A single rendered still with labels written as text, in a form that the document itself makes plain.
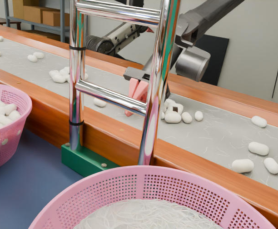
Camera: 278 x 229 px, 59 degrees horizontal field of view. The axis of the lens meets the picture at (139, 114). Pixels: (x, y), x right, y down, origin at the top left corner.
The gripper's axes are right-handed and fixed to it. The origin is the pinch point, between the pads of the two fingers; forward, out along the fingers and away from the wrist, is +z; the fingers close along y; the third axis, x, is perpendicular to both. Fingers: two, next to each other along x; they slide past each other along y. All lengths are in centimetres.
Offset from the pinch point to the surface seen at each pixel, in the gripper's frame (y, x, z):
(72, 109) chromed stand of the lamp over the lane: -2.0, -12.0, 8.3
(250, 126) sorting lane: 22.3, 13.2, -13.5
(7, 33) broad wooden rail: -91, 17, -21
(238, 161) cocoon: 24.1, -2.0, 1.7
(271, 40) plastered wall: 0, 133, -169
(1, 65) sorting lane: -49.9, 1.4, 0.9
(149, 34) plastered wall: -124, 143, -156
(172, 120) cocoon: 8.3, 3.7, -3.6
